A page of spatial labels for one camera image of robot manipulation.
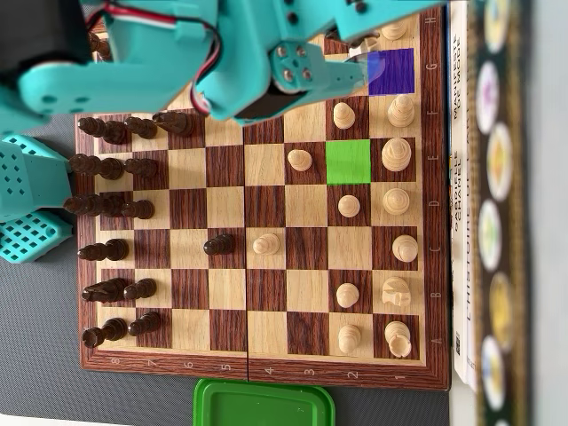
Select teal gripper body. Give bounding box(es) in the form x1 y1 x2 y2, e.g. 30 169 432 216
194 0 341 125

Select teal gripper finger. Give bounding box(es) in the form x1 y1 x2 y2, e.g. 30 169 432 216
268 40 370 97
332 0 447 42

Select white wooden rook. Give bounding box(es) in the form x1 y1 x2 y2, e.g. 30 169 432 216
381 20 408 41
383 319 413 359

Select white wooden pawn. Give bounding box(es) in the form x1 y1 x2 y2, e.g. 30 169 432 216
337 193 361 219
333 101 357 130
252 233 281 256
337 323 362 355
287 148 314 172
335 282 360 310

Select white wooden bishop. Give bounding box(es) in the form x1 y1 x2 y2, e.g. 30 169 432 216
387 94 416 129
391 233 420 264

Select white wooden king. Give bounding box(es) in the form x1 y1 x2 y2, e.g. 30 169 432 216
381 137 413 173

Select black wooden knight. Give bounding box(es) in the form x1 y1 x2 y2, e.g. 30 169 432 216
151 109 194 137
82 277 131 304

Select wooden folding chessboard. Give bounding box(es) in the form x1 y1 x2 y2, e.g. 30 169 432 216
73 2 453 392

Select black wooden pawn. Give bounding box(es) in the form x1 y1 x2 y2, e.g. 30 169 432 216
127 311 162 337
122 278 157 301
202 233 236 256
124 115 159 139
121 199 155 220
123 157 158 178

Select black wooden rook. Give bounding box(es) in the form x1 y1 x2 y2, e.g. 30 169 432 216
87 31 113 62
81 317 128 349

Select black wooden bishop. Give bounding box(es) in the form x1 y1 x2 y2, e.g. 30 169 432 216
77 115 129 145
77 238 130 263

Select black wooden king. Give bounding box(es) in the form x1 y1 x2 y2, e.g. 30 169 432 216
67 153 125 181

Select black wooden queen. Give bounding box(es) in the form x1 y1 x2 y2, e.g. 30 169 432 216
62 193 127 218

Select white Gabrielle Chanel book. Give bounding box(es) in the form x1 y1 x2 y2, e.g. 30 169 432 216
446 2 472 386

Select dark art history book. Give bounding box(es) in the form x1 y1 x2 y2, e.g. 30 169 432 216
463 0 540 426

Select green plastic tray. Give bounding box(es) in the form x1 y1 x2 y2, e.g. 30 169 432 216
193 377 337 426

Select grey table mat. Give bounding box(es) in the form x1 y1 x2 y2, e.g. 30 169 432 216
0 110 452 426

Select red white black cable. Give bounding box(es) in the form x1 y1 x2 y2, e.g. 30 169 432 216
83 2 222 113

